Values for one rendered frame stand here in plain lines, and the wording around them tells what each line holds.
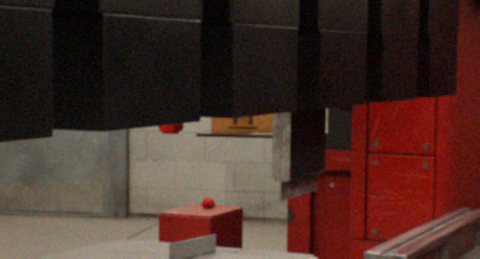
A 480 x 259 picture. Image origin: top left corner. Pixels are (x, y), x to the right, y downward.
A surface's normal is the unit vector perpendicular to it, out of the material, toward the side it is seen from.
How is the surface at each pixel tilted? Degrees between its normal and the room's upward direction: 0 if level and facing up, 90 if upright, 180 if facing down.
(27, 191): 90
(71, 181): 90
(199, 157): 90
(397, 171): 90
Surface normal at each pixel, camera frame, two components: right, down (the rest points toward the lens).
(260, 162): -0.16, 0.08
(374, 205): -0.38, 0.07
